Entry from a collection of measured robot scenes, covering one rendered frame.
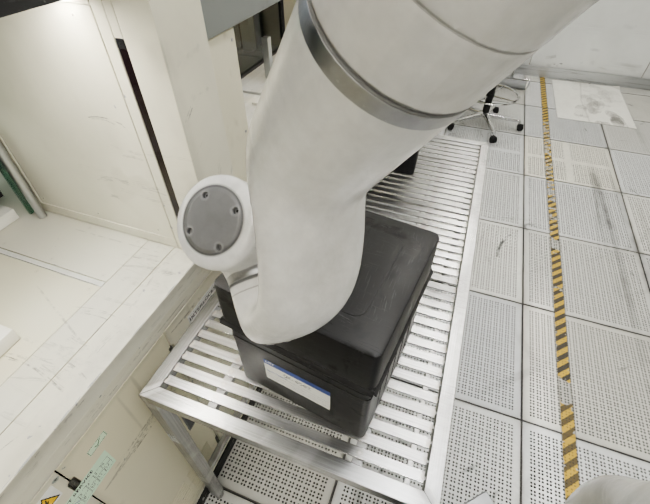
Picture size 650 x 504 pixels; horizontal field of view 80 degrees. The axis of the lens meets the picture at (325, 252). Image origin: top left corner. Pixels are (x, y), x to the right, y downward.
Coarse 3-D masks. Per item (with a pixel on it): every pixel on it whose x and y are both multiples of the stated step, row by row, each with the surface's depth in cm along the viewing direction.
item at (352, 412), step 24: (240, 336) 70; (408, 336) 86; (264, 360) 71; (288, 360) 66; (264, 384) 79; (288, 384) 73; (312, 384) 67; (336, 384) 63; (384, 384) 74; (312, 408) 75; (336, 408) 69; (360, 408) 64; (360, 432) 71
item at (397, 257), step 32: (384, 224) 71; (384, 256) 65; (416, 256) 65; (224, 288) 60; (384, 288) 60; (416, 288) 62; (224, 320) 67; (352, 320) 56; (384, 320) 56; (288, 352) 62; (320, 352) 58; (352, 352) 53; (384, 352) 52; (352, 384) 59
